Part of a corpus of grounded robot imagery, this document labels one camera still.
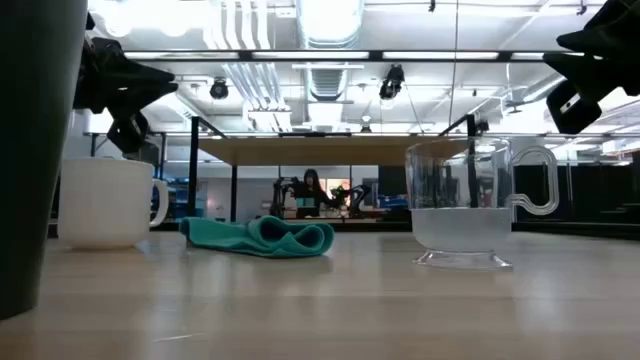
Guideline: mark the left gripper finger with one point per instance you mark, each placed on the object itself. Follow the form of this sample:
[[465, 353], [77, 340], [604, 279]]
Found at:
[[130, 67], [135, 97]]

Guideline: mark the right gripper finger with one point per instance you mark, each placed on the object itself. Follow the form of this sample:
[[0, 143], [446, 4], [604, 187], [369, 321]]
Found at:
[[600, 65], [610, 30]]

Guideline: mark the dark post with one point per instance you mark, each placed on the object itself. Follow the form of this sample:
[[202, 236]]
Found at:
[[35, 150]]

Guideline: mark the white ceramic mug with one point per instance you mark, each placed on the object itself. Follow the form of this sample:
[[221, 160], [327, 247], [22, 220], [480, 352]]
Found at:
[[105, 200]]

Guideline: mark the black background robot arm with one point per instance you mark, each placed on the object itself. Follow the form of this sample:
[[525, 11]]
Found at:
[[277, 197], [357, 195]]

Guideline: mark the wooden shelf with black legs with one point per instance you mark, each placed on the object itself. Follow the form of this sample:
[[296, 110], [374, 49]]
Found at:
[[325, 150]]

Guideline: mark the black ceiling spotlight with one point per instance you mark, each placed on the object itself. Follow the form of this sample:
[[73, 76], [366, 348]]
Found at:
[[218, 89]]

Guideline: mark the black room partition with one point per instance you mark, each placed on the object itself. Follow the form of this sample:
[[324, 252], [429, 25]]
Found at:
[[600, 192]]

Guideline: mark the teal folded cloth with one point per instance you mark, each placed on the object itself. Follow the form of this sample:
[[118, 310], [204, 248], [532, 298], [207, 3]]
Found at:
[[225, 240]]

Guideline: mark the person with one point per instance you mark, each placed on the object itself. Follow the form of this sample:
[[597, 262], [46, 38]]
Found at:
[[310, 192]]

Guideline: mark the black monitor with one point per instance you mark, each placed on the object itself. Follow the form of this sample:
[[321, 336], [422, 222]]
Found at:
[[392, 180]]

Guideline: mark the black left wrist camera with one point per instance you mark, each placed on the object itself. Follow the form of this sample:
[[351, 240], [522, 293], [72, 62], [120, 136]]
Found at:
[[127, 132]]

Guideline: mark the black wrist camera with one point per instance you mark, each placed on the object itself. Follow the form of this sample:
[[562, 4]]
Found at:
[[127, 132], [572, 107]]

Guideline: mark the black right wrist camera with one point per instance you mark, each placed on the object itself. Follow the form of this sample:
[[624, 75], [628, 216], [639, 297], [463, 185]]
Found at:
[[572, 107]]

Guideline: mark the black overhead camera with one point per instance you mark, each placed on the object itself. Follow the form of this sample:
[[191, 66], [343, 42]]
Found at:
[[392, 82]]

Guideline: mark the black overhead frame beam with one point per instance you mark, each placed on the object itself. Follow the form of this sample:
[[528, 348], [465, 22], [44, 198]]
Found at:
[[375, 55]]

